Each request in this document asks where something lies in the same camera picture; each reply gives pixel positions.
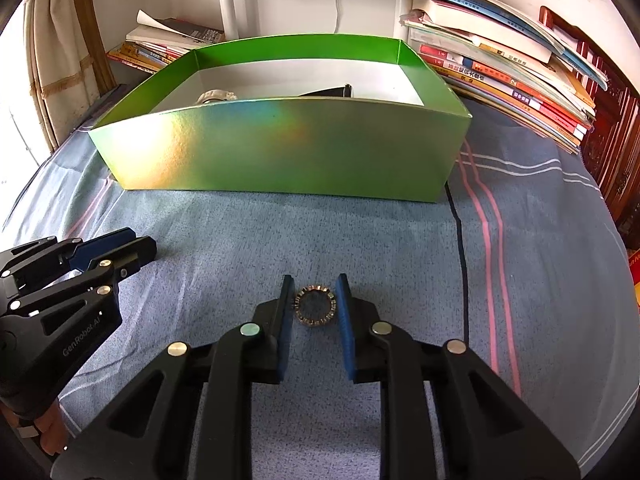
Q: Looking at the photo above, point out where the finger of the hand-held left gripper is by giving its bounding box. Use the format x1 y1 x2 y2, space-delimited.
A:
0 227 137 286
0 236 157 317

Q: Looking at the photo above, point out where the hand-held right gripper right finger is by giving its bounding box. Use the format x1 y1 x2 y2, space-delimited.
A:
336 273 583 480

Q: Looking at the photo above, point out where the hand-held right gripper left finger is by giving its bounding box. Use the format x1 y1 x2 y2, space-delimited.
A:
50 274 293 480

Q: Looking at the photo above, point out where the gold segmented ring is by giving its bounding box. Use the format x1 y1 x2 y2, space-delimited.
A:
292 285 336 327

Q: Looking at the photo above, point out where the green cardboard box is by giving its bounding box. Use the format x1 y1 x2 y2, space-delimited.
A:
89 34 473 204

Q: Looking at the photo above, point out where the person's left hand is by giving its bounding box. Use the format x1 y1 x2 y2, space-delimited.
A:
14 400 69 457

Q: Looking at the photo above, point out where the beige curtain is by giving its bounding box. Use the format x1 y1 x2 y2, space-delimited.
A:
24 0 117 152

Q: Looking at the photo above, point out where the small stack of books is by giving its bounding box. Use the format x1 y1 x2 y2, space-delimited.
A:
106 10 227 74

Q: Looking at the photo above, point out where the red and yellow packet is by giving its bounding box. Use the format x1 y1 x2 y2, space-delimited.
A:
629 250 640 307

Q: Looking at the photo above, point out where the tall stack of books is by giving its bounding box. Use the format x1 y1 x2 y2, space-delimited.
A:
400 0 609 155

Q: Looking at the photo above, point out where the dark red wooden headboard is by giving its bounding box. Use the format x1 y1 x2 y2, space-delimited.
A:
539 7 640 252

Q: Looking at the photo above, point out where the silver ring in box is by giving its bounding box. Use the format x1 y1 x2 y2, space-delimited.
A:
197 88 239 106

